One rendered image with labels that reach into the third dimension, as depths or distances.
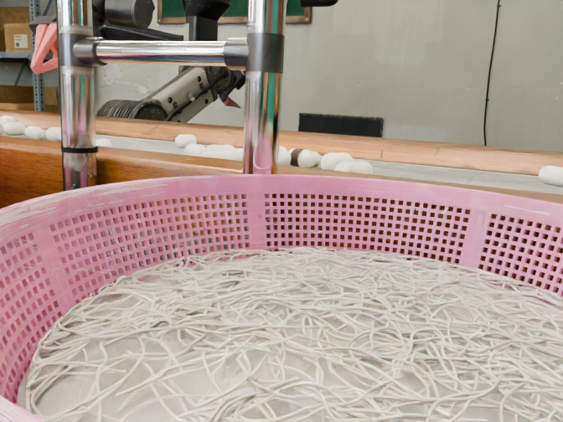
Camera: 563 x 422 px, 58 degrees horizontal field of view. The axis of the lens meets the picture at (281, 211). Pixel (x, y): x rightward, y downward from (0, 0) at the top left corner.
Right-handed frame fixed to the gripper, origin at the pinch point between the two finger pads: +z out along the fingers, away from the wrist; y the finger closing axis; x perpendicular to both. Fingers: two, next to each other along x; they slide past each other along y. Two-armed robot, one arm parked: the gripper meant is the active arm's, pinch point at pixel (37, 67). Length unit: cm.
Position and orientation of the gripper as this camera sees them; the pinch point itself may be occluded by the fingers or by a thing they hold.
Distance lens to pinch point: 91.2
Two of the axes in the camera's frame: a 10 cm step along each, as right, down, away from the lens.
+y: 9.2, 1.2, -3.9
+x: 2.4, 6.2, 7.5
